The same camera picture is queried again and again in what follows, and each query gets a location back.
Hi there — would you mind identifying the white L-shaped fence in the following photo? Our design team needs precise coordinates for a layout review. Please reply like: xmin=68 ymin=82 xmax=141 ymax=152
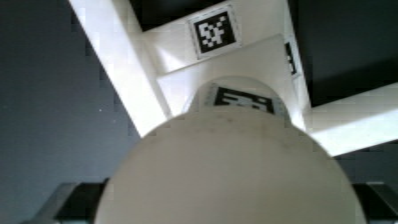
xmin=70 ymin=0 xmax=398 ymax=155

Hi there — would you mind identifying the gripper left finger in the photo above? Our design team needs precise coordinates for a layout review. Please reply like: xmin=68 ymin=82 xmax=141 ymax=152
xmin=20 ymin=182 xmax=107 ymax=224

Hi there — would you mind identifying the white lamp bulb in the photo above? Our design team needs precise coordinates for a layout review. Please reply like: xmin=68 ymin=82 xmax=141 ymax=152
xmin=95 ymin=77 xmax=367 ymax=224

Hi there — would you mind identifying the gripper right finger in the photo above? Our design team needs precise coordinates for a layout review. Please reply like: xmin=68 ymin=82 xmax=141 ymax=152
xmin=352 ymin=182 xmax=398 ymax=224

